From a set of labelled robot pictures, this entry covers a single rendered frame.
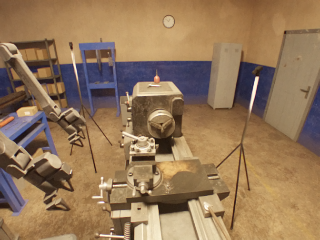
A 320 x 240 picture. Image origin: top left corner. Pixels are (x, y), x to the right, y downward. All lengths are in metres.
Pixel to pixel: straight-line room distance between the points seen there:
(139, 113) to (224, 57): 3.57
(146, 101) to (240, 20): 4.46
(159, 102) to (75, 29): 3.88
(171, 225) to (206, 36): 4.70
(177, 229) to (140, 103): 1.07
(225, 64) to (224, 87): 0.64
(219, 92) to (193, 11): 2.28
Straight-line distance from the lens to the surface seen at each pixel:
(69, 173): 0.69
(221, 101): 5.08
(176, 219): 1.25
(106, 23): 4.90
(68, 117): 1.05
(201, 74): 5.18
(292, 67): 4.34
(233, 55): 4.92
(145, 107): 1.61
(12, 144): 0.70
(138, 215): 1.09
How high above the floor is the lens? 1.77
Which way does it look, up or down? 25 degrees down
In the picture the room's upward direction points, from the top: straight up
